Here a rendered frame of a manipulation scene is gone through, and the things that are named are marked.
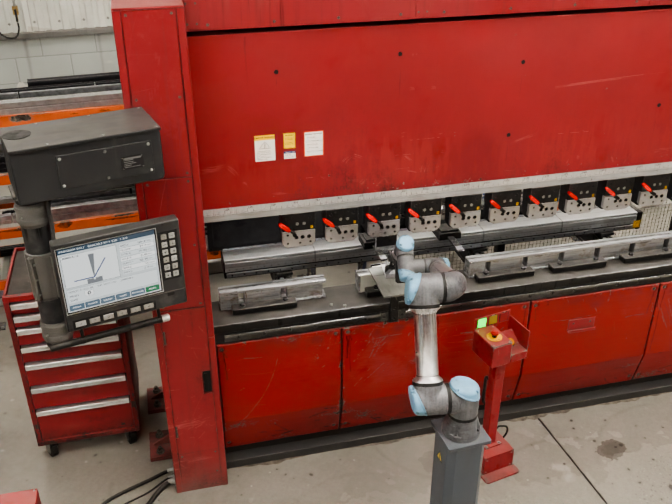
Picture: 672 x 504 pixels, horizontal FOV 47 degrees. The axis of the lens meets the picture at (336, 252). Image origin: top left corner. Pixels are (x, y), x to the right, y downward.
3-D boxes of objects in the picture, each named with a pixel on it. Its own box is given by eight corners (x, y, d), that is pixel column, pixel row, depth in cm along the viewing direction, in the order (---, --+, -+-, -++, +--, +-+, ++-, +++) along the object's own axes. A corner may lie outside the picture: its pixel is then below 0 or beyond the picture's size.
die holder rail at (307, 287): (220, 311, 361) (219, 293, 356) (219, 304, 366) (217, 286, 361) (325, 297, 371) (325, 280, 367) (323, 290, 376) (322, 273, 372)
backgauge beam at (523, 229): (224, 280, 384) (223, 261, 379) (221, 266, 396) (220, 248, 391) (640, 229, 432) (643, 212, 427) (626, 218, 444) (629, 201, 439)
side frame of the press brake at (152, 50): (177, 494, 378) (110, 8, 267) (167, 386, 451) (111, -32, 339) (228, 485, 384) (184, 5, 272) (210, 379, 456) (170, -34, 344)
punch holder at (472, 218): (449, 228, 368) (452, 197, 360) (443, 221, 375) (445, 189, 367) (479, 225, 371) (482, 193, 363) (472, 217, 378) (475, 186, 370)
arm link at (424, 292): (452, 417, 291) (446, 272, 290) (413, 420, 290) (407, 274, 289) (445, 410, 303) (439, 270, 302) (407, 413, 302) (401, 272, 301)
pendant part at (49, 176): (51, 367, 287) (4, 152, 246) (40, 333, 306) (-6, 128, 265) (184, 330, 308) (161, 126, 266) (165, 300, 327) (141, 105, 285)
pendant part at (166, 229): (68, 333, 282) (51, 246, 264) (62, 317, 291) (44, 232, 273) (188, 302, 300) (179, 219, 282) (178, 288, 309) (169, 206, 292)
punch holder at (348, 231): (326, 243, 355) (326, 210, 347) (322, 234, 363) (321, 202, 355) (357, 239, 359) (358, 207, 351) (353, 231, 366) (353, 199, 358)
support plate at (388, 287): (384, 298, 349) (384, 296, 348) (368, 269, 371) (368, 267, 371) (422, 293, 353) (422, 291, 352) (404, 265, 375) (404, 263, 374)
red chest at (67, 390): (42, 466, 394) (1, 300, 346) (49, 403, 437) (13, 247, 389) (143, 450, 405) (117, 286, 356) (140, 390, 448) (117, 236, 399)
